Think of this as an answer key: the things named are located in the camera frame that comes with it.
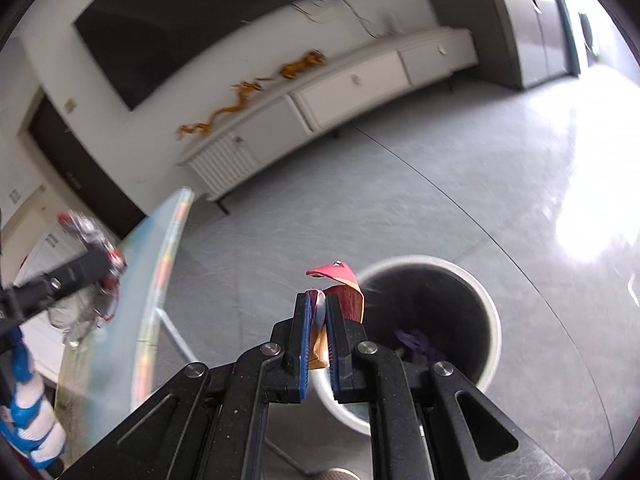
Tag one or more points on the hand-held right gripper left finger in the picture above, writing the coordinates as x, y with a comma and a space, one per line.
301, 345

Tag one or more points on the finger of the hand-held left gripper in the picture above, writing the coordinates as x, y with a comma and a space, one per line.
75, 271

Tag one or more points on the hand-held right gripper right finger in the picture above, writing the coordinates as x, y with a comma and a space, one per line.
336, 350

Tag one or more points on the silver white wrapper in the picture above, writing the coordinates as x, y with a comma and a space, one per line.
87, 232

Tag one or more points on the clear plastic bag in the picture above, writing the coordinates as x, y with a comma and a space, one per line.
75, 315

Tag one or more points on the red orange wrapper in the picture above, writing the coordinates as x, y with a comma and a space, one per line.
345, 296

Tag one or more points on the purple plastic bag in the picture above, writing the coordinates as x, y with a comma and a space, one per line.
417, 342

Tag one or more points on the white round trash bin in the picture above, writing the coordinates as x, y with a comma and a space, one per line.
450, 305

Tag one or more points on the person's left hand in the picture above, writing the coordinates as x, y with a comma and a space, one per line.
32, 410

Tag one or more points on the white built-in shoe cabinet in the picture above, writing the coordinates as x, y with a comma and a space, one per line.
40, 247

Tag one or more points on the dark brown entrance door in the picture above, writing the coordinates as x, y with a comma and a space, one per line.
75, 170

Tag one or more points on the golden dragon figurine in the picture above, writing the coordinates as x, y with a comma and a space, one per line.
225, 109

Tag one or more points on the white television cabinet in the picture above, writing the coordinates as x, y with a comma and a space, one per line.
350, 85

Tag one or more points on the golden tiger figurine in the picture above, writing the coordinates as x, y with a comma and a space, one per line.
300, 66

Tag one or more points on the tall grey cupboard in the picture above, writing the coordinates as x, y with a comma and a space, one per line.
525, 25

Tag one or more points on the beige wall light switch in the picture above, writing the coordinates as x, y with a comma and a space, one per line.
70, 105

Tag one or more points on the black wall television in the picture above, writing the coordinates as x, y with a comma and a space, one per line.
200, 25

